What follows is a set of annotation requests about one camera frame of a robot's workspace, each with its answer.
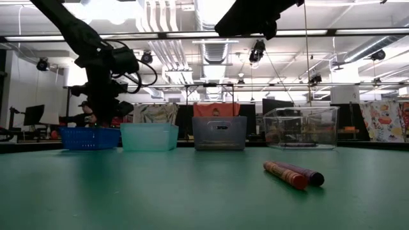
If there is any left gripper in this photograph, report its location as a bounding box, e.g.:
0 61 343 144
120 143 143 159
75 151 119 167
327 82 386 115
70 62 135 128

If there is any person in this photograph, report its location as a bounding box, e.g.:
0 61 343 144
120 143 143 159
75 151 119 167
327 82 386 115
59 100 98 128

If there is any clear plastic bin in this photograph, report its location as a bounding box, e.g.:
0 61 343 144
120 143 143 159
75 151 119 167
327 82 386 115
262 106 341 150

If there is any purple crayon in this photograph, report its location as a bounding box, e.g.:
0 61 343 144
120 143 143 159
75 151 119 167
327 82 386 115
274 160 325 187
281 142 318 148

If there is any green table mat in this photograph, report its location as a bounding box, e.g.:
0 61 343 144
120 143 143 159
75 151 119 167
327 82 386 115
0 145 409 230

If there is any colourful floral cloth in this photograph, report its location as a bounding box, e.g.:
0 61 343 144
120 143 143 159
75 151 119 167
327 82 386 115
359 100 409 144

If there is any left black camera cable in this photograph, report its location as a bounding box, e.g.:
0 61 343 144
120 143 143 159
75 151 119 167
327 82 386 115
104 38 159 95

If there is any orange cloth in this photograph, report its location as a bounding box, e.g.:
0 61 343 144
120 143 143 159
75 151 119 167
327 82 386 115
193 102 241 118

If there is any orange crayon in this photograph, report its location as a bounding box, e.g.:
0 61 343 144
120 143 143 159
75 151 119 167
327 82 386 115
263 160 308 191

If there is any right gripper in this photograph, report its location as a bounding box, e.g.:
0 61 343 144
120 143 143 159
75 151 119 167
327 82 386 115
214 0 305 41

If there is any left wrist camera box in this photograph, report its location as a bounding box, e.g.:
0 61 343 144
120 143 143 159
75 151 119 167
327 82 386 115
111 47 141 75

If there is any black monitor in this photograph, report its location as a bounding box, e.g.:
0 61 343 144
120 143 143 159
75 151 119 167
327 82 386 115
261 98 294 110
23 104 46 127

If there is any floral patterned cloth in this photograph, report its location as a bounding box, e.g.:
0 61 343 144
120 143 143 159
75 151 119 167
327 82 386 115
133 102 180 125

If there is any grey translucent plastic bin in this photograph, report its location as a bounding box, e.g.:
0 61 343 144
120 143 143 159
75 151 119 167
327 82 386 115
191 116 248 151

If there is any teal plastic bin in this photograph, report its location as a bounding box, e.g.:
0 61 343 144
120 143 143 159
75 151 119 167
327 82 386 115
120 123 180 151

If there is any blue plastic basket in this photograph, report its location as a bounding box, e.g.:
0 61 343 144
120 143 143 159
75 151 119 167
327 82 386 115
59 126 121 151

